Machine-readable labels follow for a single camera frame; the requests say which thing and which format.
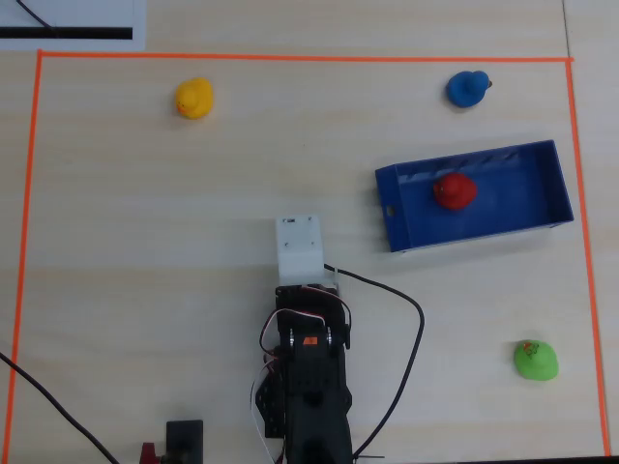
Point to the small black box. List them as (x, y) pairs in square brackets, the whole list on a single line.
[(184, 435)]

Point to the red rubber duck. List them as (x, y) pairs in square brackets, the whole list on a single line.
[(457, 193)]

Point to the blue rubber duck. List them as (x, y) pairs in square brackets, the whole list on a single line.
[(464, 89)]

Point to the blue plastic box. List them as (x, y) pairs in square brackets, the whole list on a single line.
[(512, 203)]

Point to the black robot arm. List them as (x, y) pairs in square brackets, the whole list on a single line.
[(314, 396)]

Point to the green rubber duck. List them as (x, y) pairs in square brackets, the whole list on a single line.
[(537, 365)]

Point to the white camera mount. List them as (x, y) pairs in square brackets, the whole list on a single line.
[(300, 246)]

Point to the orange tape strip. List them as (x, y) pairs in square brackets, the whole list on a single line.
[(24, 241), (586, 241), (290, 57)]

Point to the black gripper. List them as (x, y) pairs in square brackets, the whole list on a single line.
[(309, 293)]

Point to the yellow rubber duck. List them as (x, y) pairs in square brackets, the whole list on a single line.
[(196, 99)]

